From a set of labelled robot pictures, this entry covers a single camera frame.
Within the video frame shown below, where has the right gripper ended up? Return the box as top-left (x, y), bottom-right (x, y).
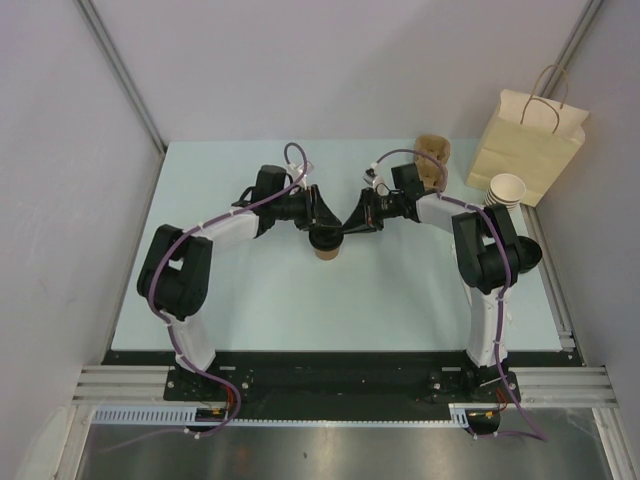
top-left (341, 188), bottom-right (404, 236)

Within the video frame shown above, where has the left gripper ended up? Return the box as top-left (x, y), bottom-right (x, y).
top-left (271, 185), bottom-right (340, 232)

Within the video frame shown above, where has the black cup lid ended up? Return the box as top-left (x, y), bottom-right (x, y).
top-left (308, 227), bottom-right (344, 252)

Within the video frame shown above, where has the brown paper bag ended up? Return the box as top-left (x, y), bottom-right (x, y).
top-left (466, 87), bottom-right (589, 207)

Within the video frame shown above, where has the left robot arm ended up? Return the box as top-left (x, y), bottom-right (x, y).
top-left (136, 165), bottom-right (344, 400)

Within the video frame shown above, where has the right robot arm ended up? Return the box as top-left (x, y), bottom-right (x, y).
top-left (342, 164), bottom-right (520, 401)

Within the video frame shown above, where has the cardboard cup carrier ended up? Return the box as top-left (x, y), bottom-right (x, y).
top-left (413, 134), bottom-right (451, 191)

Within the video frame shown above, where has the stack of paper cups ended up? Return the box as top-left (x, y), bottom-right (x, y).
top-left (484, 173), bottom-right (527, 211)

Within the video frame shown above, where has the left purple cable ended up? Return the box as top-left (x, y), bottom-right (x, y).
top-left (92, 142), bottom-right (314, 451)

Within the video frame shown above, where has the purple cable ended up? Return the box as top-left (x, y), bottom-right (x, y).
top-left (369, 148), bottom-right (549, 442)
top-left (92, 142), bottom-right (314, 451)

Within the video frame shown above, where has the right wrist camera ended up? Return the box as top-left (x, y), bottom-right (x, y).
top-left (363, 162), bottom-right (389, 195)

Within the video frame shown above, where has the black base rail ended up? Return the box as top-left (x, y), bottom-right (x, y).
top-left (164, 350), bottom-right (521, 421)

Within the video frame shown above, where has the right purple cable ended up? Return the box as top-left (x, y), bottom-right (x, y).
top-left (369, 148), bottom-right (549, 442)

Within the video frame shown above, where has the aluminium frame rail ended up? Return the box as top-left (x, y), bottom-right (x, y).
top-left (518, 206), bottom-right (639, 479)

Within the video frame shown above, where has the white cable duct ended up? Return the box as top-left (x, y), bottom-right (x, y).
top-left (92, 403), bottom-right (474, 429)

